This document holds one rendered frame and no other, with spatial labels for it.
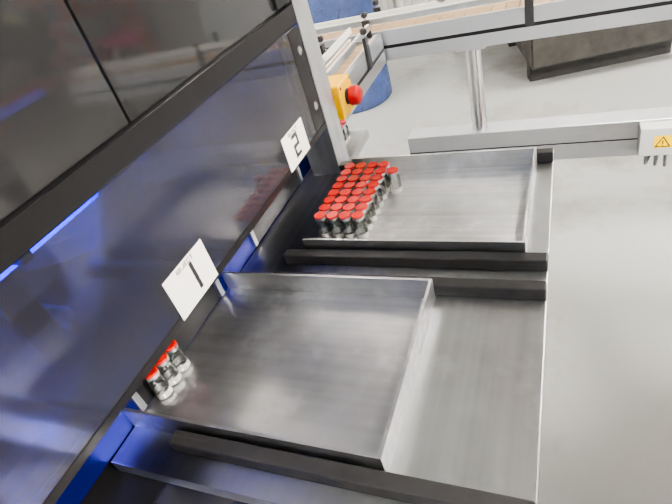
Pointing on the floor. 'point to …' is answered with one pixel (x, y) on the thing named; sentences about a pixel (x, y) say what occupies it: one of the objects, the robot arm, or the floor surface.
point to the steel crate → (594, 49)
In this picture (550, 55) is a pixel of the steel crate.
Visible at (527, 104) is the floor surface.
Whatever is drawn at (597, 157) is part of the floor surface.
